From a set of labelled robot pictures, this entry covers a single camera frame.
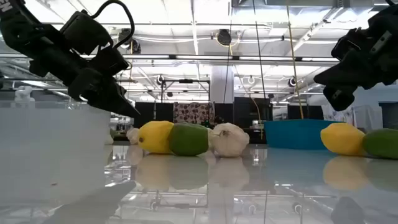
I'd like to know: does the black metal frame rig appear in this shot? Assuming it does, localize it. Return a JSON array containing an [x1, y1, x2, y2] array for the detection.
[[160, 79, 211, 103]]

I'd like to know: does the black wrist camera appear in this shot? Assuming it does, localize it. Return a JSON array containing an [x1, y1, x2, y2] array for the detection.
[[60, 10, 114, 55], [331, 27, 371, 63]]

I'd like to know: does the black ceiling cord reel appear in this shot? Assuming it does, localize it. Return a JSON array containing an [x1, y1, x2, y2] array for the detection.
[[216, 29, 233, 47], [118, 27, 141, 54]]

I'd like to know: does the white translucent plastic basket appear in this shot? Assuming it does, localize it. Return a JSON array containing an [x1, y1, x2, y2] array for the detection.
[[0, 99, 112, 153]]

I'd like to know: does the black hanging cable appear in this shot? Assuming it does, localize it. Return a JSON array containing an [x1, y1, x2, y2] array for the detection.
[[251, 0, 267, 100]]

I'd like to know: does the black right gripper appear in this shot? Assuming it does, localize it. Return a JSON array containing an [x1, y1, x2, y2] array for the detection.
[[313, 27, 398, 112]]

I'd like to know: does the black partition panel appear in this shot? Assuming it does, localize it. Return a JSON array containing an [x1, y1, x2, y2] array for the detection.
[[287, 105, 324, 121], [233, 96, 274, 129], [134, 101, 155, 128], [155, 102, 174, 123], [214, 102, 234, 124]]

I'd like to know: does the dark cabinet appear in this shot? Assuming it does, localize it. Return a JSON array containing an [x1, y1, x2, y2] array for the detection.
[[378, 101, 398, 130]]

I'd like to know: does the blue plastic basket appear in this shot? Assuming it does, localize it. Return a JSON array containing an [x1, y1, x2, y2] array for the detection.
[[263, 118, 341, 149]]

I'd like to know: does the long ceiling light bar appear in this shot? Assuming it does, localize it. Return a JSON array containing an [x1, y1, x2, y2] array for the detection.
[[0, 52, 341, 63]]

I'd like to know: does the yellow hanging rope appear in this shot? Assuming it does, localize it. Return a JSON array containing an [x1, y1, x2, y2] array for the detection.
[[285, 0, 305, 120]]

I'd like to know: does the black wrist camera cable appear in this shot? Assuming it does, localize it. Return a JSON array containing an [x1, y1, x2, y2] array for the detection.
[[90, 0, 136, 49]]

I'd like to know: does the yellow lemon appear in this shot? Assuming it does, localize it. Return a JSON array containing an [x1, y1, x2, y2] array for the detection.
[[320, 123, 367, 156], [138, 120, 175, 154]]

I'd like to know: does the yellow power cord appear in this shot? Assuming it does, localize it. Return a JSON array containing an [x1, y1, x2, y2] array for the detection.
[[229, 43, 262, 121]]

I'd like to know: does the white robot figure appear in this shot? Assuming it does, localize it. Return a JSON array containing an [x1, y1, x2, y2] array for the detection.
[[14, 85, 35, 102]]

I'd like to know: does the brown dotted patterned cloth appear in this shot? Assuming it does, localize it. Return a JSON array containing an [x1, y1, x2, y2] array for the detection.
[[173, 101, 212, 124]]

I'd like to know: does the green lime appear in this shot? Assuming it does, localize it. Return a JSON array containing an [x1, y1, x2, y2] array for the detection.
[[362, 128, 398, 160], [168, 122, 210, 157]]

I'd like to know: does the white floral cloth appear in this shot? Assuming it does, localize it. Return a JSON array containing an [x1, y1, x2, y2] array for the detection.
[[322, 105, 355, 127]]

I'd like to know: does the large white garlic bulb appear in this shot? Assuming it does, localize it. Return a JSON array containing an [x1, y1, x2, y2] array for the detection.
[[208, 122, 251, 158]]

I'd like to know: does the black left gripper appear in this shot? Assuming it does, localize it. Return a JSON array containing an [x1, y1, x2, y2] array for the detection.
[[29, 24, 141, 118]]

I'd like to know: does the plain white cloth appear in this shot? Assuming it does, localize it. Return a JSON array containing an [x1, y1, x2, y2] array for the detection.
[[354, 105, 383, 131]]

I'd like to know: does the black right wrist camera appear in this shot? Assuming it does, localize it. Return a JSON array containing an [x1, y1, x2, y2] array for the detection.
[[331, 27, 371, 63]]

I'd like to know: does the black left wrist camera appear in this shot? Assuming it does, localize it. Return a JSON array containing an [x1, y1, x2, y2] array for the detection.
[[60, 10, 114, 55]]

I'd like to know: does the small white garlic bulb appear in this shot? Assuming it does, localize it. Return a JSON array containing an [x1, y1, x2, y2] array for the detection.
[[126, 127, 141, 146]]

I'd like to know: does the white support column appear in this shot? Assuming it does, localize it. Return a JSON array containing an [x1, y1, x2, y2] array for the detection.
[[210, 65, 234, 104]]

